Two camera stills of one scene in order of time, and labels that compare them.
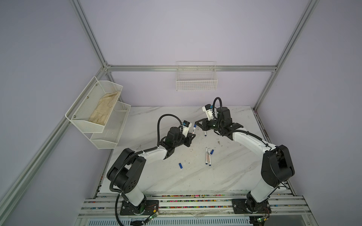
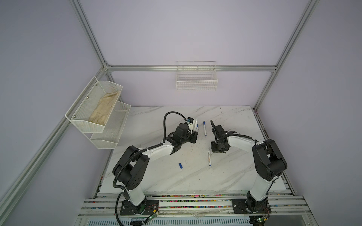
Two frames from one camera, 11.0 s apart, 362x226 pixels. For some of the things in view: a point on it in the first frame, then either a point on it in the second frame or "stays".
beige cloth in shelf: [104, 108] stays
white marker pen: [206, 159] to [196, 127]
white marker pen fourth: [209, 157] stays
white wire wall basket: [196, 75] stays
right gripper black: [204, 122] to [214, 149]
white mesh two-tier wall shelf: [99, 114] stays
